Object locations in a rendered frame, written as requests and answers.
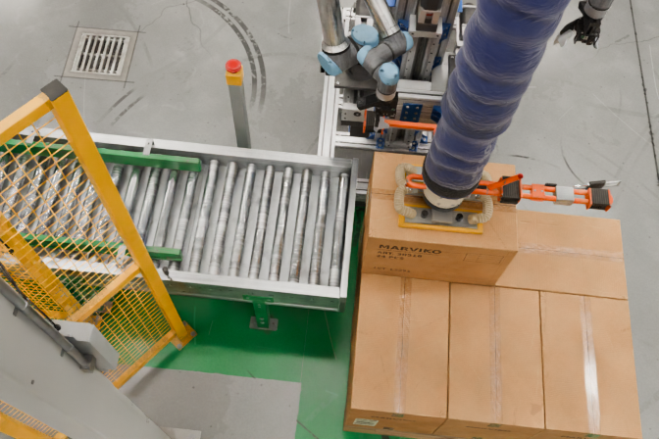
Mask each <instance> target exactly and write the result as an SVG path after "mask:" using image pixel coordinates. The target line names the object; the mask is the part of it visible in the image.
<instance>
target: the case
mask: <svg viewBox="0 0 659 439"><path fill-rule="evenodd" d="M424 159H425V156H415V155H404V154H394V153H384V152H374V156H373V162H372V167H371V173H370V178H369V184H368V189H367V196H366V209H365V222H364V235H363V249H362V262H361V273H370V274H380V275H390V276H401V277H411V278H420V279H430V280H441V281H451V282H461V283H472V284H481V285H491V286H494V285H495V283H496V282H497V280H498V279H499V278H500V276H501V275H502V273H503V272H504V270H505V269H507V267H508V266H509V264H510V263H511V262H512V260H513V259H514V257H515V256H516V254H517V253H518V251H519V250H518V224H517V205H514V204H503V203H500V201H499V202H497V196H490V195H489V196H490V198H491V199H492V200H491V201H492V204H493V205H492V206H493V212H492V217H491V218H490V220H488V221H487V222H484V223H483V224H482V227H483V233H482V234H473V233H462V232H451V231H441V230H430V229H420V228H410V227H399V226H398V213H397V212H396V211H395V209H394V203H393V202H394V195H395V194H394V193H395V190H396V189H397V187H399V186H397V183H396V181H395V169H396V167H397V166H398V165H399V164H401V163H409V164H415V165H422V164H423V162H424ZM483 170H484V171H488V173H489V174H490V176H491V179H492V181H498V180H499V178H500V176H502V175H507V176H513V175H516V170H515V165H507V164H496V163H487V165H486V166H485V167H484V168H483ZM403 202H404V204H411V205H421V206H427V203H426V202H425V200H424V198H423V196H414V195H405V196H404V201H403ZM457 209H462V210H473V211H482V210H483V208H482V202H476V201H466V200H463V202H462V204H461V205H460V206H459V207H458V208H457Z"/></svg>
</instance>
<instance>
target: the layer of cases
mask: <svg viewBox="0 0 659 439"><path fill-rule="evenodd" d="M364 222H365V214H364V218H363V223H362V229H361V241H360V253H359V265H358V276H357V288H356V301H355V312H354V323H353V335H352V348H351V360H350V371H349V383H348V395H347V407H346V419H345V425H351V426H361V427H370V428H379V429H388V430H398V431H407V432H416V433H426V434H434V435H444V436H453V437H462V438H472V439H642V432H641V422H640V413H639V403H638V394H637V385H636V375H635V365H634V347H633V338H632V329H631V319H630V309H629V301H627V300H628V290H627V281H626V272H625V262H624V252H623V243H622V233H621V224H620V220H619V219H603V218H593V217H583V216H573V215H564V214H554V213H545V212H535V211H526V210H517V224H518V250H519V251H518V253H517V254H516V256H515V257H514V259H513V260H512V262H511V263H510V264H509V266H508V267H507V269H505V270H504V272H503V273H502V275H501V276H500V278H499V279H498V280H497V282H496V283H495V285H494V286H491V285H481V284H472V283H461V282H451V281H441V280H430V279H420V278H411V277H401V276H390V275H380V274H370V273H361V262H362V249H363V235H364Z"/></svg>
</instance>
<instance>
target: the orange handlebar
mask: <svg viewBox="0 0 659 439"><path fill-rule="evenodd" d="M384 122H386V123H388V124H389V126H393V127H403V128H414V129H423V130H433V135H434V134H435V130H436V124H430V123H420V122H401V121H390V120H384ZM412 179H419V180H423V176H422V175H421V174H415V173H412V174H409V175H408V176H407V177H406V183H407V185H408V186H409V187H411V188H418V189H427V187H426V185H425V184H424V183H415V182H412ZM495 182H498V181H488V180H481V181H480V183H479V185H484V186H488V185H490V184H493V183H495ZM522 189H523V190H529V191H530V194H529V193H523V197H522V199H531V201H538V202H543V201H553V202H556V196H549V195H545V192H553V193H554V192H555V187H550V186H544V184H533V183H532V185H529V184H522ZM471 194H481V195H490V196H499V194H500V191H497V190H487V189H477V188H476V190H475V191H474V192H473V193H471ZM574 195H584V196H586V195H587V190H581V189H574ZM574 204H585V205H588V199H581V198H575V201H574Z"/></svg>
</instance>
